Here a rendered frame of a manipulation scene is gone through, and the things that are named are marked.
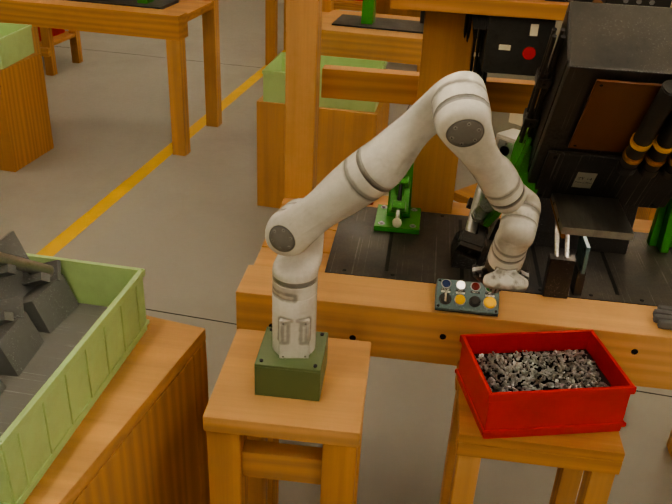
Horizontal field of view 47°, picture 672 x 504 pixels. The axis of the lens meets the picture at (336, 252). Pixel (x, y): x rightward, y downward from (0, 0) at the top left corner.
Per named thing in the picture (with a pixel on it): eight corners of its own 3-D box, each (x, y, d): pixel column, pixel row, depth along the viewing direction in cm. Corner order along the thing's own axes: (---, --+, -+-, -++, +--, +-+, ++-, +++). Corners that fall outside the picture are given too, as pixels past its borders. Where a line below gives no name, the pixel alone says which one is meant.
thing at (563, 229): (631, 245, 174) (634, 233, 172) (559, 238, 175) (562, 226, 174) (601, 179, 208) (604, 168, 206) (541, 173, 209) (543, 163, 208)
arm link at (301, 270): (286, 190, 152) (285, 265, 161) (263, 209, 144) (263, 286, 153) (328, 200, 149) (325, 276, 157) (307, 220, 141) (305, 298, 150)
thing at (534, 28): (546, 77, 202) (556, 19, 195) (481, 72, 203) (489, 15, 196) (541, 65, 213) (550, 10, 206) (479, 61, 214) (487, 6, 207)
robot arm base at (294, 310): (316, 358, 159) (318, 288, 151) (271, 358, 159) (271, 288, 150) (314, 332, 167) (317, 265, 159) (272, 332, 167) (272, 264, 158)
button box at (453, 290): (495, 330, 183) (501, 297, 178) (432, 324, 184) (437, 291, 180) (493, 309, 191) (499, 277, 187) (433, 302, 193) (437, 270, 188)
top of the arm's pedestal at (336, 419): (359, 448, 153) (360, 433, 152) (202, 431, 156) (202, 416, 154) (370, 354, 181) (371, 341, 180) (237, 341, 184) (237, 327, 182)
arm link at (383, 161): (460, 54, 121) (350, 140, 136) (467, 96, 115) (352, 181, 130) (496, 83, 126) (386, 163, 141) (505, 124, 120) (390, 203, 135)
